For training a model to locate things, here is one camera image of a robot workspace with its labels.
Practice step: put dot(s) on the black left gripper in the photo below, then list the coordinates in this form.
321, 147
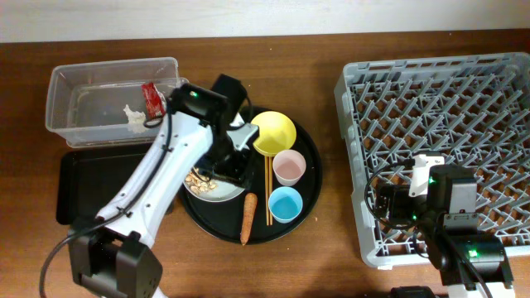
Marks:
239, 168

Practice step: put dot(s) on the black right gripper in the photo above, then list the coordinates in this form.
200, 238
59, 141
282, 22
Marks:
397, 194

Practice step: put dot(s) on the orange carrot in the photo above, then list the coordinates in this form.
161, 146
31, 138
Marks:
249, 207

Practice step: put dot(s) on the yellow bowl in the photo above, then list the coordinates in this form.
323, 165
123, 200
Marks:
277, 132

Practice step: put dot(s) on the pink cup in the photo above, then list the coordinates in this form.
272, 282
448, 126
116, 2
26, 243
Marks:
289, 166

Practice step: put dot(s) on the blue cup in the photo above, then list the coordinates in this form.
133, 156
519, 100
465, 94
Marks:
286, 204

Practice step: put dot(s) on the red snack wrapper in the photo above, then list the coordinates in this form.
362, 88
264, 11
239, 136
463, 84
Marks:
155, 101

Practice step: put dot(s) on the white tissue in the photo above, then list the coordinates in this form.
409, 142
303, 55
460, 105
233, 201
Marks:
135, 120

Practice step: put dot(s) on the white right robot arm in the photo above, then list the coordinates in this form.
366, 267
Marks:
471, 263

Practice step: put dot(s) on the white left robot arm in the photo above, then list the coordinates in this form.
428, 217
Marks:
111, 255

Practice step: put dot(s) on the grey dishwasher rack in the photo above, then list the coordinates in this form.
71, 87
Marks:
473, 109

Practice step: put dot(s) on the grey round plate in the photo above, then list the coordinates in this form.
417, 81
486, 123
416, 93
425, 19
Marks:
225, 190

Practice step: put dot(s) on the nut shells and rice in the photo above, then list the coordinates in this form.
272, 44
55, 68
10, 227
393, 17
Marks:
199, 184

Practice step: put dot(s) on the round black serving tray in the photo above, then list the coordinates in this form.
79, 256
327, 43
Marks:
220, 211

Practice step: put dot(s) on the clear plastic bin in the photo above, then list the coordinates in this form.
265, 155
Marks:
85, 102

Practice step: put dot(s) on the black rectangular tray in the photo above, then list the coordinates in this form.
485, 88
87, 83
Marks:
90, 178

